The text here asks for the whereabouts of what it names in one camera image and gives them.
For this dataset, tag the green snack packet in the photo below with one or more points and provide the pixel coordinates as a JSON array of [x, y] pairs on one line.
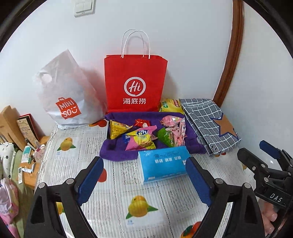
[[167, 136]]

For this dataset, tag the red foil snack packet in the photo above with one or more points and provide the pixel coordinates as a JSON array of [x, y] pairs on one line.
[[141, 123]]

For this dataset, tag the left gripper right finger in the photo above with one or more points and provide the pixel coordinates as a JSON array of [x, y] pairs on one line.
[[245, 219]]

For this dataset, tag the brown wooden door frame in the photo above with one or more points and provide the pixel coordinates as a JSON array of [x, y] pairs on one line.
[[232, 53]]

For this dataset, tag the red paper bag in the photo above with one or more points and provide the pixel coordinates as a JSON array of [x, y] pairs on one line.
[[133, 82]]

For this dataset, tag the purple towel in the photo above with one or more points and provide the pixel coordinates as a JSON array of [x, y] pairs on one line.
[[114, 149]]

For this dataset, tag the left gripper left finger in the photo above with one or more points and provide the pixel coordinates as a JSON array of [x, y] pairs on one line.
[[43, 219]]

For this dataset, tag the decorated brown box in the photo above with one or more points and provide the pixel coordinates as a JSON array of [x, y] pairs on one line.
[[30, 129]]

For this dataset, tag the wooden chair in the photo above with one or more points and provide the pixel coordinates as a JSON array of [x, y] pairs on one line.
[[10, 131]]

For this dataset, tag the wooden side table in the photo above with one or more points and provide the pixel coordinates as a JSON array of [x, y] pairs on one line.
[[30, 179]]

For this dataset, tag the yellow triangular chip packet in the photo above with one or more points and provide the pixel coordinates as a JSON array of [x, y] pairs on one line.
[[118, 128]]

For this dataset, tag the yellow snack bag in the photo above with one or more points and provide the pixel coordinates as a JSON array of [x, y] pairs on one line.
[[171, 105]]

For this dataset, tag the right hand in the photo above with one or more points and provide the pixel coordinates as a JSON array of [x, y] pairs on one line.
[[268, 215]]

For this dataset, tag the white remote control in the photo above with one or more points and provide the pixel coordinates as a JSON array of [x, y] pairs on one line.
[[20, 175]]

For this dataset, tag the white Miniso plastic bag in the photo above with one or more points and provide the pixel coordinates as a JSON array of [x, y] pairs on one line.
[[66, 94]]

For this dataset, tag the pink candy packet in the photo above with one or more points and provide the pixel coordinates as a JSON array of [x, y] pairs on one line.
[[170, 121]]

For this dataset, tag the white wall switch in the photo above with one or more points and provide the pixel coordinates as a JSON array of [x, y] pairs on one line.
[[83, 7]]

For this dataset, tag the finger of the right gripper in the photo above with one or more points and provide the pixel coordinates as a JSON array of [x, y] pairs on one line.
[[256, 165], [282, 157]]

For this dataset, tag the lychee gummy snack packet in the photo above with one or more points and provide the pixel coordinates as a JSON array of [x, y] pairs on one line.
[[179, 133]]

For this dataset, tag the pink yellow snack packet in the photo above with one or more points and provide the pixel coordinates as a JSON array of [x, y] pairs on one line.
[[141, 139]]

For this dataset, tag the grey checkered folded cloth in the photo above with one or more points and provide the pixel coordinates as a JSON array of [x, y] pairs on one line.
[[212, 126]]

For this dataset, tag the blue tissue pack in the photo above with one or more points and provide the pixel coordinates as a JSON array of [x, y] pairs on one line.
[[159, 164]]

